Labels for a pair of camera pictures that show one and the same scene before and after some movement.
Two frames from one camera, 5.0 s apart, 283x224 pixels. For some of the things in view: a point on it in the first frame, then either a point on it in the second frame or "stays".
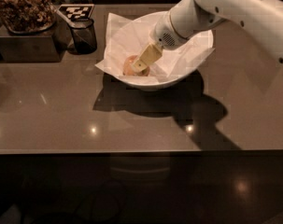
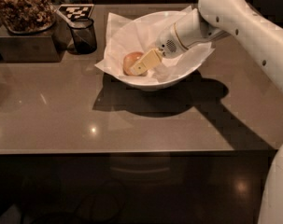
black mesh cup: [84, 36] stays
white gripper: [162, 34] → [166, 43]
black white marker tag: [77, 11] stays
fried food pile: [25, 8] stays
